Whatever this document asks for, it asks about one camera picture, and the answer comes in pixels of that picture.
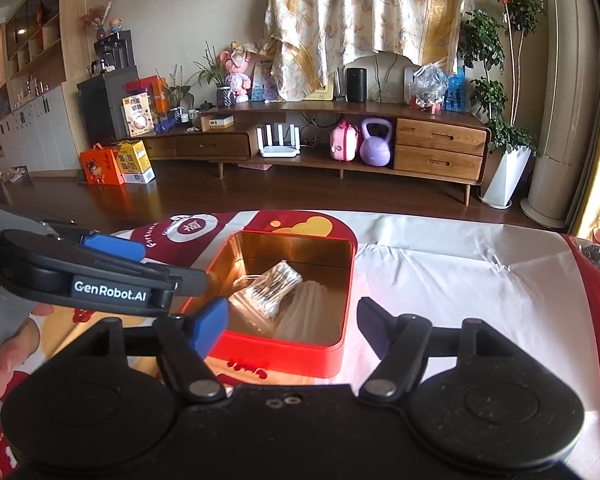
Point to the black cabinet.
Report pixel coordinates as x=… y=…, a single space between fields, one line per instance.
x=102 y=105

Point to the green tree in white pot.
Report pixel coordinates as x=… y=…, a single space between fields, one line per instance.
x=505 y=175

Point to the clear plastic packet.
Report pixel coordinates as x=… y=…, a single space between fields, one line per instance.
x=265 y=295

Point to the floral cloth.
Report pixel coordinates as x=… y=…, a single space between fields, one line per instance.
x=360 y=10

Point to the dark teapot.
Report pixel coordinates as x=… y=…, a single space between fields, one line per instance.
x=207 y=106

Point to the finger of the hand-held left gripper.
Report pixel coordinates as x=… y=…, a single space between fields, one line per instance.
x=190 y=280
x=115 y=249

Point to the wooden cabinet drawer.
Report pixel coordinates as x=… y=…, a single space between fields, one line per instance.
x=440 y=136
x=437 y=162

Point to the pink plush doll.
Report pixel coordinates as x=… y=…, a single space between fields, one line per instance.
x=237 y=77

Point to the wooden wall shelf unit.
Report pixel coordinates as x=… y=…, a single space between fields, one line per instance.
x=35 y=67

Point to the small white box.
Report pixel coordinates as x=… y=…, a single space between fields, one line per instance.
x=220 y=121

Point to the pink toy case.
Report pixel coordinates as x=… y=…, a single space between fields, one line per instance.
x=345 y=145

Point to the blue toy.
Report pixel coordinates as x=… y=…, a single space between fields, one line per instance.
x=170 y=121

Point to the red tin box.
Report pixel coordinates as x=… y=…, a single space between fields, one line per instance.
x=300 y=360

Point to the black drinks machine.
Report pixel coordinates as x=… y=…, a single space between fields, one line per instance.
x=117 y=52

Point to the yellow carton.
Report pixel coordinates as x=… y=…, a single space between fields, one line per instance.
x=135 y=160

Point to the blue box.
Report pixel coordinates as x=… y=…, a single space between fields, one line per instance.
x=456 y=92

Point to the brown and white snack box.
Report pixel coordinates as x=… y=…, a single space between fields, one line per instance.
x=137 y=117

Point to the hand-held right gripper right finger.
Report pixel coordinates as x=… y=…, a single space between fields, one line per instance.
x=372 y=327

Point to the white floor cabinets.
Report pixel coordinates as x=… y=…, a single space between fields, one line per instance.
x=45 y=130

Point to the flat pink item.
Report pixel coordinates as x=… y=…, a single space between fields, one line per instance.
x=266 y=166

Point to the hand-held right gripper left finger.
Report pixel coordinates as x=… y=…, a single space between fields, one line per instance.
x=211 y=325

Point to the white router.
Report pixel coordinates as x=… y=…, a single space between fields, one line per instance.
x=279 y=151

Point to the small potted plant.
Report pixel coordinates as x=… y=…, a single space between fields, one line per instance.
x=175 y=92

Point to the framed cartoon picture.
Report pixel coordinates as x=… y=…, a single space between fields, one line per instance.
x=262 y=85

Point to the white shoes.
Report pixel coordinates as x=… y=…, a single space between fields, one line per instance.
x=19 y=174

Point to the small figurine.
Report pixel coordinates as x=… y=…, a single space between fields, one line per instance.
x=116 y=25

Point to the orange cartoon gift box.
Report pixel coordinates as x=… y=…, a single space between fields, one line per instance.
x=102 y=167

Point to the purple kettlebell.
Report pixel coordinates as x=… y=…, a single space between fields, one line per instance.
x=376 y=152

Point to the wide dark wooden drawer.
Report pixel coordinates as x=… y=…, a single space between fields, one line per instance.
x=210 y=146

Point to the person's left hand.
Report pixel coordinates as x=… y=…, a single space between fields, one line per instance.
x=2 y=360

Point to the black speaker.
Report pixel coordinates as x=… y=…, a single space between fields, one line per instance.
x=357 y=85

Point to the vase with dried flowers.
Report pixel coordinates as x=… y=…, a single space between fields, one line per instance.
x=100 y=32

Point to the dark grey bundle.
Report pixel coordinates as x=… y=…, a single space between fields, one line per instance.
x=597 y=255

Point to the white and red printed tablecloth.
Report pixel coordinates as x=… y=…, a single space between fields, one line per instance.
x=455 y=285

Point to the orchid plant in striped pot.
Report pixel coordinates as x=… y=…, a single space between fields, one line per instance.
x=225 y=96

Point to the white floor air conditioner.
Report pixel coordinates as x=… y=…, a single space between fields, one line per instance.
x=565 y=110

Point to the wooden TV cabinet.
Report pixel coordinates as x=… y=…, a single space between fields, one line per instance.
x=305 y=108

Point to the clear plastic bag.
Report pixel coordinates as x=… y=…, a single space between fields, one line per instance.
x=427 y=85

